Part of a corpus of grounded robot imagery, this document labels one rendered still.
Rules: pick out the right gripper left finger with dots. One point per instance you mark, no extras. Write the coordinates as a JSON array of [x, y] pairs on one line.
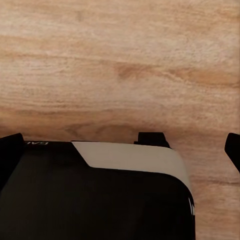
[[12, 149]]

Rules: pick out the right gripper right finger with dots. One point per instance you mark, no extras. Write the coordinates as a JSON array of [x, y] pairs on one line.
[[232, 148]]

